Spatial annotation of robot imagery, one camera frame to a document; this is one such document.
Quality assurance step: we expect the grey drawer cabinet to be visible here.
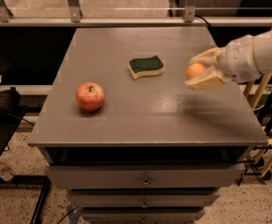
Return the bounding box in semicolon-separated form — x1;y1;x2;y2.
28;27;267;223

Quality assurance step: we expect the green and yellow sponge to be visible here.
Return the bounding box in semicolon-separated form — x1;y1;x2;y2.
128;55;165;79

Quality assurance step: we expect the red apple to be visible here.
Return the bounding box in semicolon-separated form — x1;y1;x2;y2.
76;82;106;112

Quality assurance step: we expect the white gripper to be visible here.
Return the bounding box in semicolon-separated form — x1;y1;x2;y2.
185;35;262;90

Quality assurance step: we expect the orange fruit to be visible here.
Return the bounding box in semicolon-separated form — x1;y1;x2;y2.
186;63;207;79

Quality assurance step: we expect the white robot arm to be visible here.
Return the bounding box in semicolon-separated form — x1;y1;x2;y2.
185;30;272;90

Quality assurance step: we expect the metal railing with posts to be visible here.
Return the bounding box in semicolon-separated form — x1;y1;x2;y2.
0;0;272;27

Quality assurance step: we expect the black cable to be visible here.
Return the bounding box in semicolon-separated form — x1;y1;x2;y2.
193;14;219;49

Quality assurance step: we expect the black stand on left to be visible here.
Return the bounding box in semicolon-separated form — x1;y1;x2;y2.
0;87;50;224

